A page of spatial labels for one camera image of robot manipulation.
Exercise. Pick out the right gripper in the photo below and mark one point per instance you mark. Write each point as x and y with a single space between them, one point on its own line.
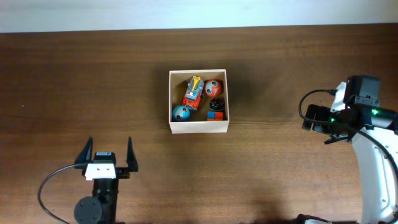
313 117

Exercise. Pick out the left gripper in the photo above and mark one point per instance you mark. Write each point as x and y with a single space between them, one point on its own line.
132 162

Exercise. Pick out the blue robot ball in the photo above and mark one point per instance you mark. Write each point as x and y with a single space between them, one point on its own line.
180 113

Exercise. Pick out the black round wheel cap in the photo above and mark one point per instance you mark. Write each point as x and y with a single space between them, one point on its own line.
217 104

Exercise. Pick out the colourful puzzle cube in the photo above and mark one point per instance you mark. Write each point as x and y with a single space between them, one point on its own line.
215 116

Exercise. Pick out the red toy fire truck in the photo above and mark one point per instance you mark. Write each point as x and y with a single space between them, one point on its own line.
193 93

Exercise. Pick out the red robot ball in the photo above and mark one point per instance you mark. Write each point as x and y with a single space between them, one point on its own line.
213 88

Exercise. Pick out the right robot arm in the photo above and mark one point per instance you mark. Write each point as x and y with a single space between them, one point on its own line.
356 116

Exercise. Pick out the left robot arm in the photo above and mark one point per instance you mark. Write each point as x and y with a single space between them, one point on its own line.
101 206

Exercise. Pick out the pink cardboard box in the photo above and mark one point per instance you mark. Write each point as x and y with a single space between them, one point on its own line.
178 81

